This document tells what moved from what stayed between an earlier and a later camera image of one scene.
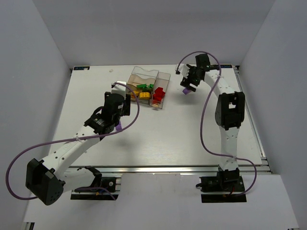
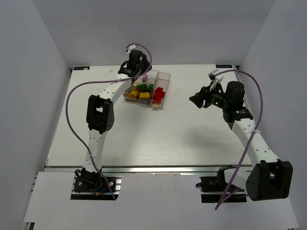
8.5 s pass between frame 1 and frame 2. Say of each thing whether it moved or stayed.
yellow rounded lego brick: stayed
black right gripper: moved
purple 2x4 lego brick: moved
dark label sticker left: stayed
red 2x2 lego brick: stayed
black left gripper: moved
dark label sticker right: stayed
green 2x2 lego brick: stayed
